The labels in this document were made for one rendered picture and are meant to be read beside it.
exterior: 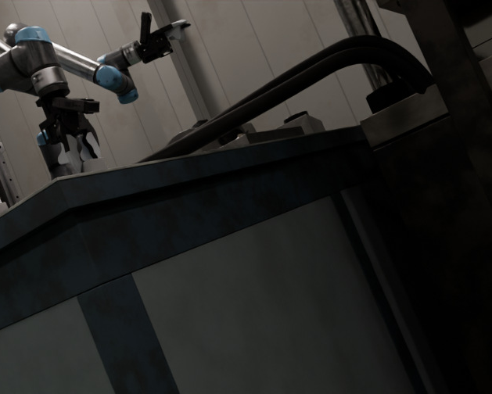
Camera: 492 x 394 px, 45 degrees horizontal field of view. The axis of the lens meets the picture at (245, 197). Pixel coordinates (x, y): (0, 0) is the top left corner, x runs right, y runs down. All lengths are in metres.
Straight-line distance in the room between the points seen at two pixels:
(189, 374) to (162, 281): 0.12
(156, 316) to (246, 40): 3.57
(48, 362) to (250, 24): 3.57
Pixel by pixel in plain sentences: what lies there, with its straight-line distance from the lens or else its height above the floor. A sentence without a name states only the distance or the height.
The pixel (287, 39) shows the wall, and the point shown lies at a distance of 4.07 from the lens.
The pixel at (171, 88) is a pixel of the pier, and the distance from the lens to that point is 4.35.
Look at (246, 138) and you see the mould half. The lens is 1.27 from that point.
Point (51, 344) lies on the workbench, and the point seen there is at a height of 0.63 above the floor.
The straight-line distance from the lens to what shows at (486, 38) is 1.64.
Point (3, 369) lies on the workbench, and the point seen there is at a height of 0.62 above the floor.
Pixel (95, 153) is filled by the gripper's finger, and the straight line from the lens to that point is 1.44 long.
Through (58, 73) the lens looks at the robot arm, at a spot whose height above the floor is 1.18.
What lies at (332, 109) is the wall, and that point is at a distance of 3.92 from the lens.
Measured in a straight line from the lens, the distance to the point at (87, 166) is 1.40.
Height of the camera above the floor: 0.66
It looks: 4 degrees up
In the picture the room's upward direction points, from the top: 23 degrees counter-clockwise
